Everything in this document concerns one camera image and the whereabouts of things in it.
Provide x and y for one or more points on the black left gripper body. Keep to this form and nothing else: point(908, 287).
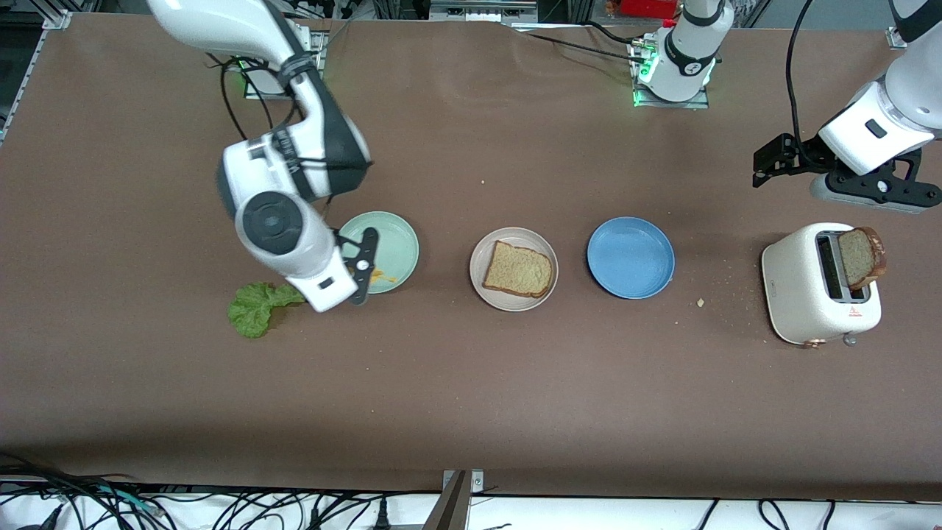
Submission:
point(807, 152)

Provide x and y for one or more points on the brown bread slice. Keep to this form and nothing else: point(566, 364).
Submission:
point(857, 258)
point(519, 271)

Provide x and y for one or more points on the yellow mustard squeeze bottle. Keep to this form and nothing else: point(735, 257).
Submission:
point(379, 276)

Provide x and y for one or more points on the green lettuce leaf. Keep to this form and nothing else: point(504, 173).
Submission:
point(254, 313)

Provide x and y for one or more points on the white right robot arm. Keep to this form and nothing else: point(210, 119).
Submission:
point(272, 221)

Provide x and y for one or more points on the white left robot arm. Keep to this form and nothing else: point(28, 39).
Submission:
point(688, 73)

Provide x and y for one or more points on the blue plate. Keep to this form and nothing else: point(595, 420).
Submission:
point(631, 258)

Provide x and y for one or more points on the beige plate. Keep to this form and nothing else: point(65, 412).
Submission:
point(486, 298)

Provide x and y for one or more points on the pale green plate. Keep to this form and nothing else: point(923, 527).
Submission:
point(397, 246)

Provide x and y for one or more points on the white toaster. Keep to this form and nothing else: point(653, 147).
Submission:
point(798, 287)

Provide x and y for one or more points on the red box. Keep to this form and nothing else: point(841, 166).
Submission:
point(647, 7)

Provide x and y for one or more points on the grey metal box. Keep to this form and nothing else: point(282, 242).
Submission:
point(478, 11)

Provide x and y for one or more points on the black equipment rack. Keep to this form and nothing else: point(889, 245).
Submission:
point(401, 7)

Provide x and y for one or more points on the black power plug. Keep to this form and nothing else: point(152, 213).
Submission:
point(382, 515)

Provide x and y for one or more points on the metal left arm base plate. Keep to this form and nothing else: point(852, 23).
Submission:
point(670, 105)

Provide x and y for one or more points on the aluminium frame profile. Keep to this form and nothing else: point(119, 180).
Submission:
point(57, 20)
point(893, 38)

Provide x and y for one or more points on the silver table edge bracket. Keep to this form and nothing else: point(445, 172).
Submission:
point(477, 480)

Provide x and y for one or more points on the dark grey metal post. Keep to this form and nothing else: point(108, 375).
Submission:
point(450, 511)

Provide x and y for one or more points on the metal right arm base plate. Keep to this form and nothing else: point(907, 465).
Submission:
point(320, 40)

